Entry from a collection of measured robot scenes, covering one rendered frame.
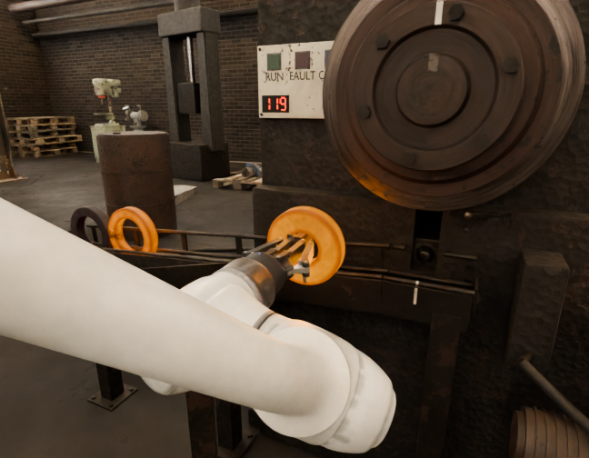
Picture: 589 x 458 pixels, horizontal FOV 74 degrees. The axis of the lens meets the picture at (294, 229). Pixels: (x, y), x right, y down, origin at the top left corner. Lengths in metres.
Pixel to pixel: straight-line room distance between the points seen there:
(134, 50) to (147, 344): 9.74
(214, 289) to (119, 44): 9.86
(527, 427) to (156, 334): 0.78
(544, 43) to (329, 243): 0.49
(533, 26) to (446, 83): 0.17
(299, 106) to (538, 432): 0.87
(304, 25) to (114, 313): 0.95
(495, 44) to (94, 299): 0.68
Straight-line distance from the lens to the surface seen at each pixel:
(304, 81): 1.06
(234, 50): 8.32
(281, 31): 1.12
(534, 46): 0.81
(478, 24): 0.77
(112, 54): 10.42
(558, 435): 0.92
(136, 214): 1.31
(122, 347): 0.24
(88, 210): 1.48
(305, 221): 0.74
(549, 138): 0.85
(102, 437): 1.67
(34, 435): 1.78
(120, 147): 3.44
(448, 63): 0.75
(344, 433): 0.43
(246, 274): 0.54
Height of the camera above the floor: 1.09
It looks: 17 degrees down
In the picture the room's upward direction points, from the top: straight up
